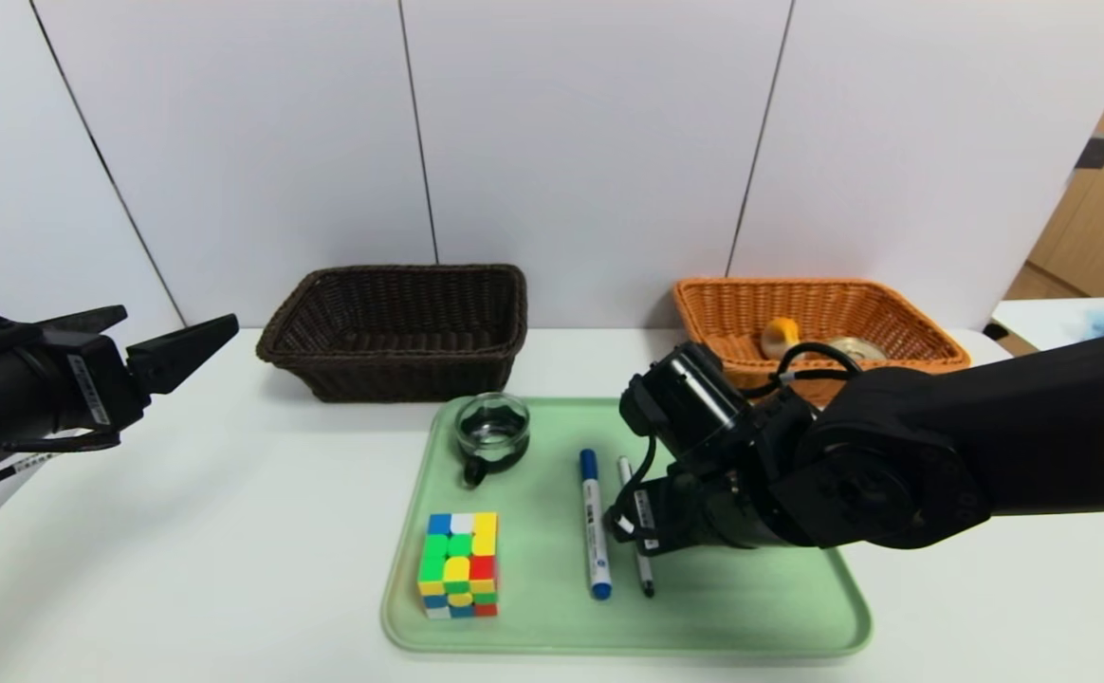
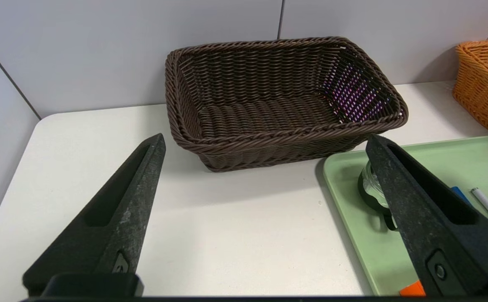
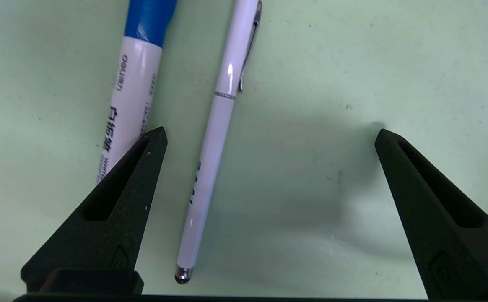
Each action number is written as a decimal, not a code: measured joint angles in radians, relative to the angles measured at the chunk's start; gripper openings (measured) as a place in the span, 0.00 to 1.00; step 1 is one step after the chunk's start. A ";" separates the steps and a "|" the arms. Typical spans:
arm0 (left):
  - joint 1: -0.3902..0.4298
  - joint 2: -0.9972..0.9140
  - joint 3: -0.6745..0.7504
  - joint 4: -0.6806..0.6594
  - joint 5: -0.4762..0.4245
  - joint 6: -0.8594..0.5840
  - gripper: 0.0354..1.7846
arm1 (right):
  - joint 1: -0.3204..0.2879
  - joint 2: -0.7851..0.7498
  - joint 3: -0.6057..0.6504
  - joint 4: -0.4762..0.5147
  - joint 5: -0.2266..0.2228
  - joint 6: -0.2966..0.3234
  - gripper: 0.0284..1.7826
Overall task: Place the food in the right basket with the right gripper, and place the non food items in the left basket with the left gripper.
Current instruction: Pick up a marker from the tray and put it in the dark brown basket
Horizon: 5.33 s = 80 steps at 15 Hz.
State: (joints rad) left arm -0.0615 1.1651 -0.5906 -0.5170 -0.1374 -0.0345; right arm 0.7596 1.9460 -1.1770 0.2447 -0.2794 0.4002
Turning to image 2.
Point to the colourful puzzle cube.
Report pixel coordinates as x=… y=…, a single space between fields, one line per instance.
x=414 y=289

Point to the glass cup with black holder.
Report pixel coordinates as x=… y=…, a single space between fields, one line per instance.
x=372 y=188

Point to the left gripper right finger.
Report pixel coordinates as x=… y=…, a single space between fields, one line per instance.
x=437 y=235

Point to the dark brown wicker basket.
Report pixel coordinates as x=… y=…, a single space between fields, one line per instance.
x=265 y=113

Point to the light green plastic tray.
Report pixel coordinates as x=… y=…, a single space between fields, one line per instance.
x=353 y=243

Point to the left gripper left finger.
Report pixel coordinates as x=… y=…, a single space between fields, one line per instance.
x=110 y=226

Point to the orange wicker basket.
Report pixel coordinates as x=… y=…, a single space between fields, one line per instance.
x=485 y=88

